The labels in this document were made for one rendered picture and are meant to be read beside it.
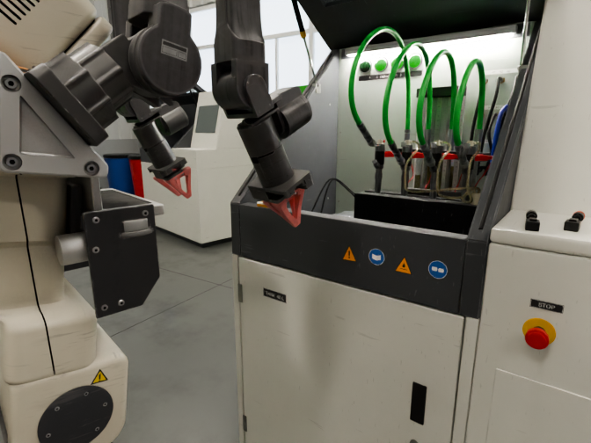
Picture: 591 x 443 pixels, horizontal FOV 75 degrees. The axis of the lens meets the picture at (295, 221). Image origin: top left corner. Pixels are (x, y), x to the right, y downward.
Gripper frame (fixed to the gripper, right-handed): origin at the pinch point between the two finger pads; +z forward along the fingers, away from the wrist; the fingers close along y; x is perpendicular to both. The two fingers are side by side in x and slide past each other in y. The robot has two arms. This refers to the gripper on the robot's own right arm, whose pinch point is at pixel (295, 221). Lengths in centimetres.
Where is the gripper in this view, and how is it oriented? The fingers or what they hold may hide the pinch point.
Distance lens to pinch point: 69.1
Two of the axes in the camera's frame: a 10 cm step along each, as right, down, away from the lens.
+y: -6.8, -1.7, 7.1
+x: -6.5, 5.8, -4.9
